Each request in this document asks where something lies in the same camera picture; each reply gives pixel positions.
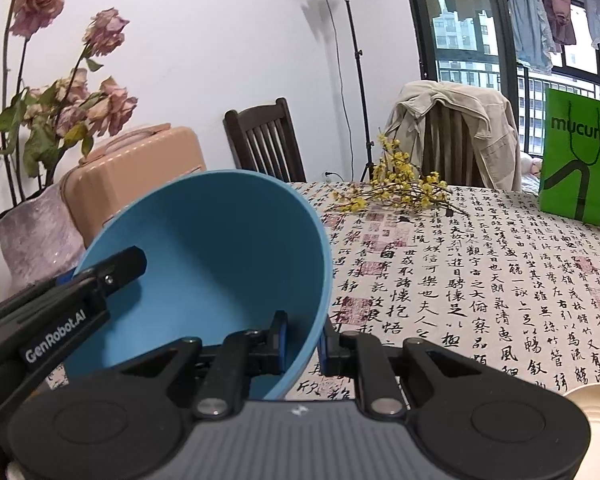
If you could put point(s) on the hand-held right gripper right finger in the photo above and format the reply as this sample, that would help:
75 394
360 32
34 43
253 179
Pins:
326 357

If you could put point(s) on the white hanging garment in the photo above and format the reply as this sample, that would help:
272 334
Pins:
594 20

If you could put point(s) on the pink hanging garment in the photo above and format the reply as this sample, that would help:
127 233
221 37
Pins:
562 5

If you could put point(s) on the dark wooden chair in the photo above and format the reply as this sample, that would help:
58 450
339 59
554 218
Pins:
255 114
450 150

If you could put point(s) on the beige jacket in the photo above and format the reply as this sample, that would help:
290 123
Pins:
495 125

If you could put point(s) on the dried pink roses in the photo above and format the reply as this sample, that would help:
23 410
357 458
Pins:
107 27

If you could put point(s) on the light blue hanging garment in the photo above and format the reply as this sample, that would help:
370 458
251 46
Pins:
527 15

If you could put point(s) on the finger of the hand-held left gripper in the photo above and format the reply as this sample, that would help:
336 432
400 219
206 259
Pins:
125 265

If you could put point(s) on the calligraphy print tablecloth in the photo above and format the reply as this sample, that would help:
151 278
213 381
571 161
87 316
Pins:
455 285

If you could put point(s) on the pink hard suitcase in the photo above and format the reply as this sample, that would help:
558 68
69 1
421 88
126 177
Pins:
130 175

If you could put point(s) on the pink grey vase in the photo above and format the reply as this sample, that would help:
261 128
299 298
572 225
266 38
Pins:
35 240

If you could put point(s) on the blue bowl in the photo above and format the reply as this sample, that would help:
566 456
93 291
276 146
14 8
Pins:
205 240

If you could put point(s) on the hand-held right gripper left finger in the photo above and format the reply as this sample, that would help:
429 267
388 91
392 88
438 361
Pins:
280 342

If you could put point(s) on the yellow flower branch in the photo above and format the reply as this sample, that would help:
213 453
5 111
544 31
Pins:
395 180

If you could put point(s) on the black framed glass door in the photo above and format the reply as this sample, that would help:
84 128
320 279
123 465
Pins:
424 35

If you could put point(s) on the pink soft item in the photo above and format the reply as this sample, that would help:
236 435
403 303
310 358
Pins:
530 170

